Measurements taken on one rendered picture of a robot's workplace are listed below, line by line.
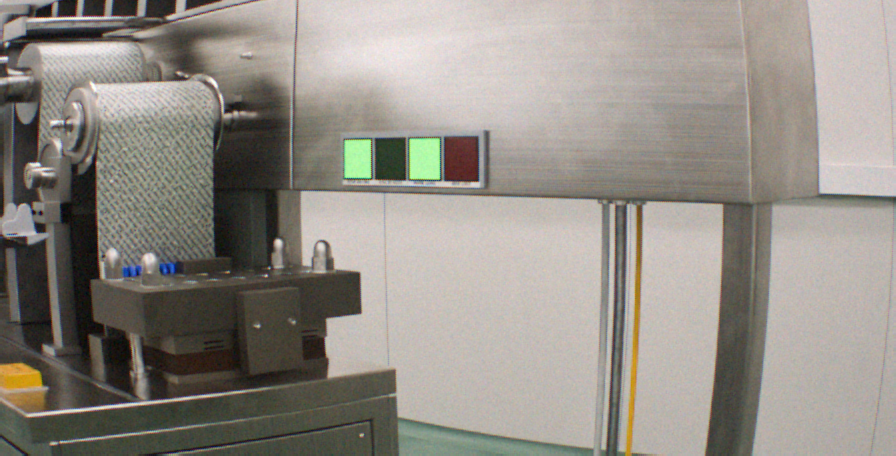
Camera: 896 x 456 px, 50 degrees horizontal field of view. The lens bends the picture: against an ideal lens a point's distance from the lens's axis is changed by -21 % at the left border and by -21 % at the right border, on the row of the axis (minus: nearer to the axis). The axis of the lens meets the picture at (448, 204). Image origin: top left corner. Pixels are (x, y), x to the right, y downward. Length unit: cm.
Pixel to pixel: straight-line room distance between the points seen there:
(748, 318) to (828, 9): 238
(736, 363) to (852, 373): 229
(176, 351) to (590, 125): 59
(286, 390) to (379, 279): 342
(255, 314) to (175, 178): 28
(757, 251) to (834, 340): 233
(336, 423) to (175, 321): 28
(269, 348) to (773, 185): 70
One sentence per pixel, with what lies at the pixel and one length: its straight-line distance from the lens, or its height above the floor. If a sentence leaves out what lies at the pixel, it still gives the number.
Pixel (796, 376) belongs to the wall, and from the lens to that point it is 382.
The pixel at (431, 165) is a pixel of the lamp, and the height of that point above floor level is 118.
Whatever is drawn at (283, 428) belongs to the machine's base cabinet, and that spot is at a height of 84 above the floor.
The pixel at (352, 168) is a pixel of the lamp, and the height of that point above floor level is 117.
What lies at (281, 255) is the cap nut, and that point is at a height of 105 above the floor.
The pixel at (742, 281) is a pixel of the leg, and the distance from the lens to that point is 144.
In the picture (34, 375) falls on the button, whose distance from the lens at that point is 141.
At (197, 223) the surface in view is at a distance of 171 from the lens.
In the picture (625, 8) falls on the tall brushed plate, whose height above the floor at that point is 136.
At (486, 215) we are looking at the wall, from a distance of 450.
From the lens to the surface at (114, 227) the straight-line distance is 162.
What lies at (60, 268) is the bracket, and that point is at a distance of 166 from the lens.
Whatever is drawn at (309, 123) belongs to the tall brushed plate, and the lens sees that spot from 168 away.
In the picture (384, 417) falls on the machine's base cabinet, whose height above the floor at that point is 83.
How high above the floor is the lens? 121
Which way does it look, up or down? 3 degrees down
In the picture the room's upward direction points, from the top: 1 degrees counter-clockwise
